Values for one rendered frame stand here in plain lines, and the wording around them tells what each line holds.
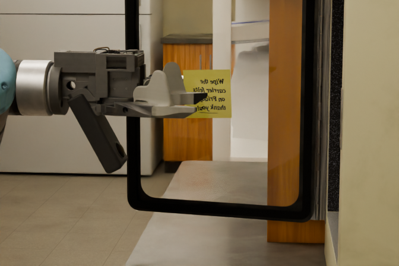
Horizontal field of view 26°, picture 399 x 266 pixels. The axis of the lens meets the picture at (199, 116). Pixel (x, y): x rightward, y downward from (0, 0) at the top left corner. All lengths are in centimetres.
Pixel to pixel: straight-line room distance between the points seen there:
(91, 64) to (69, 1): 491
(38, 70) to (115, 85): 10
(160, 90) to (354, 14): 26
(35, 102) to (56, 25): 493
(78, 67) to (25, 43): 500
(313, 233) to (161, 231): 26
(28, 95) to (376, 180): 46
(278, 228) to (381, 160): 43
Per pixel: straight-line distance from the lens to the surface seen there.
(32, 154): 624
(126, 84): 113
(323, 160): 134
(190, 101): 121
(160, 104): 108
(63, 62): 115
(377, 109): 101
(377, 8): 100
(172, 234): 146
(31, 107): 116
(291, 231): 142
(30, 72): 115
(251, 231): 148
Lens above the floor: 136
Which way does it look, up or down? 9 degrees down
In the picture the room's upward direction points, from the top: straight up
